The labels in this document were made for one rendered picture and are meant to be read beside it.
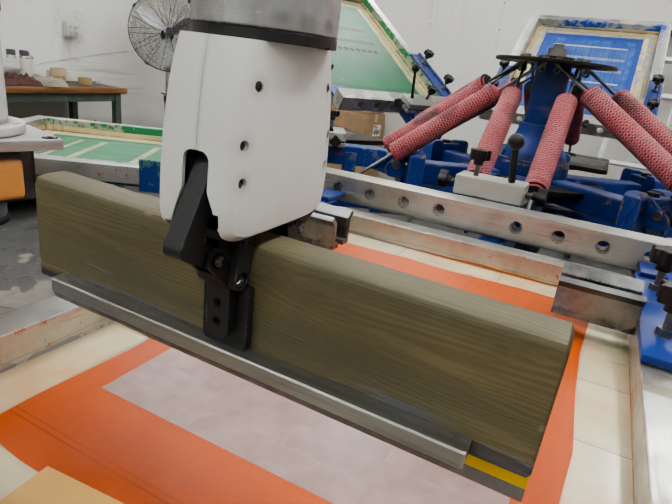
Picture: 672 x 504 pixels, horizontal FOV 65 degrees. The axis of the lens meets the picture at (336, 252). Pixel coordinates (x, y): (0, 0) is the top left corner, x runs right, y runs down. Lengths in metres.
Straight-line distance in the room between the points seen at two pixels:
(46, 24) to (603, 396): 4.64
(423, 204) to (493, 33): 4.03
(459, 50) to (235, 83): 4.77
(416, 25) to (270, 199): 4.88
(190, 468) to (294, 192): 0.23
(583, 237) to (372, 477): 0.61
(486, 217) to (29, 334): 0.70
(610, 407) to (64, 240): 0.51
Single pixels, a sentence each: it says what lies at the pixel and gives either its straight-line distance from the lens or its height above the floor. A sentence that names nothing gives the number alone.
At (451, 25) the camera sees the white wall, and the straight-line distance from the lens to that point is 5.04.
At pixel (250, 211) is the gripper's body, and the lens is 0.27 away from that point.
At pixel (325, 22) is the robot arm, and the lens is 0.27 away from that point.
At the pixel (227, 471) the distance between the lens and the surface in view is 0.43.
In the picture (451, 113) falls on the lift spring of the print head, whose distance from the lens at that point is 1.38.
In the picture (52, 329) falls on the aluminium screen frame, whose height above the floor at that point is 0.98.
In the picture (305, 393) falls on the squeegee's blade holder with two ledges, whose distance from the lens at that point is 0.30.
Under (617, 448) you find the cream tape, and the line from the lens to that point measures 0.55.
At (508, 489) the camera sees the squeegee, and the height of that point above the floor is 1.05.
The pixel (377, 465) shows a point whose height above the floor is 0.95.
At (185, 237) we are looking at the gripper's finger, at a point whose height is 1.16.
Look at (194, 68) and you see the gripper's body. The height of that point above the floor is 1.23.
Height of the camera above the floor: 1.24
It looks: 20 degrees down
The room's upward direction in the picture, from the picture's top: 7 degrees clockwise
